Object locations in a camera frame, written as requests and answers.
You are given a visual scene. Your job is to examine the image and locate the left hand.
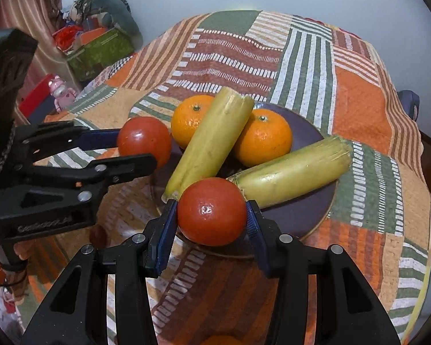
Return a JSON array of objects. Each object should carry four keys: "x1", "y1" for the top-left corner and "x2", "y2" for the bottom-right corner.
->
[{"x1": 14, "y1": 240, "x2": 36, "y2": 260}]

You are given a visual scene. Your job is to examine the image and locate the yellow sugarcane piece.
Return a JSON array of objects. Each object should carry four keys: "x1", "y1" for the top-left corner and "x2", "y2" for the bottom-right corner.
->
[
  {"x1": 227, "y1": 135, "x2": 353, "y2": 209},
  {"x1": 161, "y1": 87, "x2": 255, "y2": 202}
]

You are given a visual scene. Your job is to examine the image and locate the dark purple round plate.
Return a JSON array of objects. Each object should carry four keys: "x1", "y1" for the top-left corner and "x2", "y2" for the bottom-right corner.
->
[{"x1": 148, "y1": 100, "x2": 339, "y2": 260}]

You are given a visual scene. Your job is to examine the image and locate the blue bag beside bed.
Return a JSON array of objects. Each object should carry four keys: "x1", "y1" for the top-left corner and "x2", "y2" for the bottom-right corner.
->
[{"x1": 397, "y1": 90, "x2": 420, "y2": 121}]

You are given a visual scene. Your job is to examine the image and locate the right orange on plate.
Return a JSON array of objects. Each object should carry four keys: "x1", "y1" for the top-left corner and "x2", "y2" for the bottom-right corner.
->
[{"x1": 233, "y1": 108, "x2": 293, "y2": 167}]

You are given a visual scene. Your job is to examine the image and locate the patchwork striped bedspread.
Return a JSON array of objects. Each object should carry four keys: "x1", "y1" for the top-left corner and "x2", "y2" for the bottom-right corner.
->
[{"x1": 18, "y1": 10, "x2": 431, "y2": 344}]

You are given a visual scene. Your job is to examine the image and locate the striped curtain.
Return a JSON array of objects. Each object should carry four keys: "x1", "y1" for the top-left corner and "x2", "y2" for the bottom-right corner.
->
[{"x1": 0, "y1": 0, "x2": 72, "y2": 104}]

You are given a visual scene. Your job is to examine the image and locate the pink toy bottle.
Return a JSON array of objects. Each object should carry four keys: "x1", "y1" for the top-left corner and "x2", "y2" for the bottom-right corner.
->
[{"x1": 49, "y1": 76, "x2": 77, "y2": 112}]

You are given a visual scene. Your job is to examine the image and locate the grey stuffed pillow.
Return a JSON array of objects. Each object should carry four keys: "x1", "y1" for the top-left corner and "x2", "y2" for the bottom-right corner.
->
[{"x1": 85, "y1": 0, "x2": 140, "y2": 37}]

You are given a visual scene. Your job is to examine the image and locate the dark red grape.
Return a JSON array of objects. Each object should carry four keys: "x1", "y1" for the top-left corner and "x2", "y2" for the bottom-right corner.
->
[{"x1": 88, "y1": 224, "x2": 109, "y2": 249}]

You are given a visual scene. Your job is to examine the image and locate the left orange on plate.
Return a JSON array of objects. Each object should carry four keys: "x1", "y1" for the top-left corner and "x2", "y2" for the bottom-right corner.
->
[{"x1": 171, "y1": 94, "x2": 214, "y2": 149}]

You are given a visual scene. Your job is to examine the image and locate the green storage box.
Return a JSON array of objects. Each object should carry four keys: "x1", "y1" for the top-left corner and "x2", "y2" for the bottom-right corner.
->
[{"x1": 67, "y1": 28, "x2": 134, "y2": 82}]

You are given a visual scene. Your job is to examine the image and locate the red box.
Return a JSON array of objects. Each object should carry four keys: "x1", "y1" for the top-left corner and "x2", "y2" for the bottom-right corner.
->
[{"x1": 18, "y1": 73, "x2": 56, "y2": 125}]

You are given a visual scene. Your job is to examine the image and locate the orange on plate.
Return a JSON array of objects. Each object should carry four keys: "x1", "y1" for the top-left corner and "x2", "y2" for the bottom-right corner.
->
[
  {"x1": 233, "y1": 108, "x2": 293, "y2": 167},
  {"x1": 171, "y1": 94, "x2": 214, "y2": 149}
]

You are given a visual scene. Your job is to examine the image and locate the red tomato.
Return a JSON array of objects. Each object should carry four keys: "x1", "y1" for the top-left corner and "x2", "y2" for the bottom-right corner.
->
[
  {"x1": 117, "y1": 116, "x2": 172, "y2": 169},
  {"x1": 177, "y1": 178, "x2": 247, "y2": 247}
]

